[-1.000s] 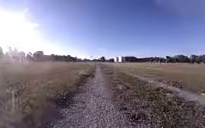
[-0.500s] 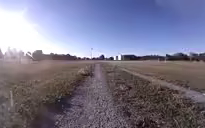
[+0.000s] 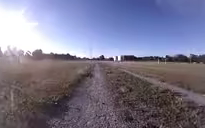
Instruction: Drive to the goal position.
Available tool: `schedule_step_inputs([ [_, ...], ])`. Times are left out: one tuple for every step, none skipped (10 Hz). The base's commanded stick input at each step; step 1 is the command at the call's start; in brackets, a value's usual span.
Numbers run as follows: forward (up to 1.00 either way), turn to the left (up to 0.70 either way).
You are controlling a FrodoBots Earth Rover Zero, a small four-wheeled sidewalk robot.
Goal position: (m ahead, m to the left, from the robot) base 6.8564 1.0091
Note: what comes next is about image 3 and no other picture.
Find grey gravel track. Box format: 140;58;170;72
46;62;205;128

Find row of trees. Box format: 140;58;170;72
0;44;106;62

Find tall thin mast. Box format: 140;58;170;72
89;46;93;60

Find row of buildings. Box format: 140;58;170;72
120;53;205;65

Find dry brown grass field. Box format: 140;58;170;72
0;58;205;128

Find white building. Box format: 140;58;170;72
112;55;122;63

